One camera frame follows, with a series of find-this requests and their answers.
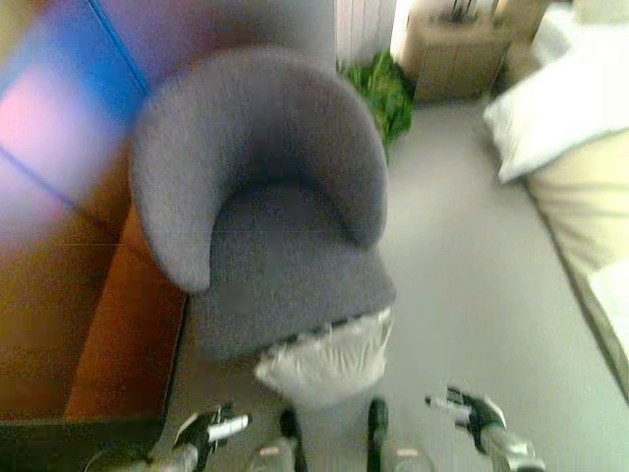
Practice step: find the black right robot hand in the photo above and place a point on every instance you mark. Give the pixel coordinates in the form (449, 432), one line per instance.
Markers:
(471, 410)

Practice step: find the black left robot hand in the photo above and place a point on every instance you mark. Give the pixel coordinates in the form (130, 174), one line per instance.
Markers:
(209, 429)

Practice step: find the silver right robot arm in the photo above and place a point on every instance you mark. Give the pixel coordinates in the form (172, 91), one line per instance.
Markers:
(511, 450)

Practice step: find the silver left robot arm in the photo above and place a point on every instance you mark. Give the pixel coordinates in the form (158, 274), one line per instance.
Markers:
(162, 458)

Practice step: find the grey fabric armchair sofa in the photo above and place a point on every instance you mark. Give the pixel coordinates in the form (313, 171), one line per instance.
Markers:
(275, 206)

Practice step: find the white bed pillow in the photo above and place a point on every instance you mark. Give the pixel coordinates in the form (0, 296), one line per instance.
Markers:
(550, 118)

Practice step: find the silver left robot leg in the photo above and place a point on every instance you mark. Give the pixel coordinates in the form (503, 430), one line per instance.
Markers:
(280, 445)

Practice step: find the silver robot leg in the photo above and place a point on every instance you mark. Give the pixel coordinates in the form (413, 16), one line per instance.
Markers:
(280, 445)
(388, 437)

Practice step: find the silver right robot leg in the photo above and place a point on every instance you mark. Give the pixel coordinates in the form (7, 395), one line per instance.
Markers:
(388, 437)

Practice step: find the white plastic trash bag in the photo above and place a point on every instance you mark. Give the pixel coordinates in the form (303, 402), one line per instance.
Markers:
(330, 361)

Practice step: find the brown wooden desk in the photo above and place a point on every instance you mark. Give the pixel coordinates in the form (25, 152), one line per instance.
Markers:
(74, 314)

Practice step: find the bed with cream sheet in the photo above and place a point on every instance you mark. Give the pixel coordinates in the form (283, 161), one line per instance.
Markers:
(585, 206)

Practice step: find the green potted plant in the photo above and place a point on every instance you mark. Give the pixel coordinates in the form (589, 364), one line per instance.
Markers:
(388, 96)

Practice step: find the beige wooden cabinet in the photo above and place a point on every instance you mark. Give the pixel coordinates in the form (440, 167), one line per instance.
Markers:
(454, 51)

